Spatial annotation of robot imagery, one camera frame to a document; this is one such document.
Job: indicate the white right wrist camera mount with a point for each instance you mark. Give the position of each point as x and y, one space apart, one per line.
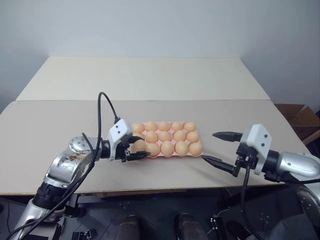
258 136

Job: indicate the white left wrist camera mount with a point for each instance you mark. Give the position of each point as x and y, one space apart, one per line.
120 130

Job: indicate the brown egg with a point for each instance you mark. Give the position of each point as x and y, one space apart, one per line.
192 136
151 126
163 126
164 136
176 126
166 148
138 127
195 148
151 136
181 147
179 135
189 126
138 147
153 149

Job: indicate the dark rounded shape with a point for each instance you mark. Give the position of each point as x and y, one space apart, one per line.
188 226
130 227

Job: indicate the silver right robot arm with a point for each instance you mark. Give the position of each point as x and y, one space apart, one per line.
297 162

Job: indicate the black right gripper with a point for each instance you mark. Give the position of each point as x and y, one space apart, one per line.
246 157

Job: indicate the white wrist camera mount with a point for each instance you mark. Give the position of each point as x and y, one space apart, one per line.
258 136
120 130

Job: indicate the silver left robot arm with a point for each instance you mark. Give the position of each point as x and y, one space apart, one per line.
65 162

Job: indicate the brown cardboard box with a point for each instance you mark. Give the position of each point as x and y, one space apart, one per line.
297 117

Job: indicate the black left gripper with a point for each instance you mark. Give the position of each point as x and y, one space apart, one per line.
124 150

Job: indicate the pink egg tray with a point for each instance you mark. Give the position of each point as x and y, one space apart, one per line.
172 156

